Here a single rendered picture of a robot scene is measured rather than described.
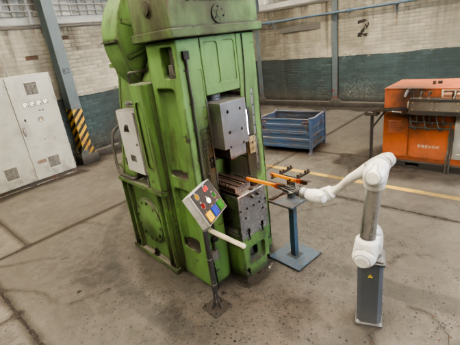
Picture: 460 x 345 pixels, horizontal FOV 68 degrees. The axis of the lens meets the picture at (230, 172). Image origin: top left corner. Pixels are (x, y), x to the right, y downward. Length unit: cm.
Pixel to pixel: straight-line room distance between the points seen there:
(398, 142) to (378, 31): 473
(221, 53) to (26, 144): 531
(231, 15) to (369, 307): 260
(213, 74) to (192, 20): 46
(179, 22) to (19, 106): 523
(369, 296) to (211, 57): 227
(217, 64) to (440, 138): 396
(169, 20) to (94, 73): 624
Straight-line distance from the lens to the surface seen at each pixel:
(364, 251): 249
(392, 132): 614
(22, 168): 766
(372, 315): 309
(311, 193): 264
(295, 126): 678
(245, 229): 326
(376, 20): 1032
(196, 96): 286
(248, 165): 338
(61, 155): 788
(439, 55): 995
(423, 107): 579
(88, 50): 885
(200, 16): 290
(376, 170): 221
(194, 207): 256
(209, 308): 332
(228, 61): 311
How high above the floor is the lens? 223
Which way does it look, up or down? 21 degrees down
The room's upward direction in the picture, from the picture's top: 7 degrees counter-clockwise
